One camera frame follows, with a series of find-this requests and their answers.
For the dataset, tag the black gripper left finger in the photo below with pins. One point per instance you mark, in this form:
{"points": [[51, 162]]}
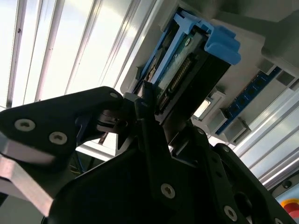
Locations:
{"points": [[58, 116]]}

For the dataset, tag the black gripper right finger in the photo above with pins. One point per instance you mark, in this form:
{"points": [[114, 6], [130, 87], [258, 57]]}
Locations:
{"points": [[233, 182]]}

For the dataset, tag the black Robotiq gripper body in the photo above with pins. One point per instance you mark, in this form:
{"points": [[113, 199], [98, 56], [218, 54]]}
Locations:
{"points": [[105, 198]]}

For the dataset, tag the hard disk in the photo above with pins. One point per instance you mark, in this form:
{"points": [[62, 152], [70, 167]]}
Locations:
{"points": [[198, 81]]}

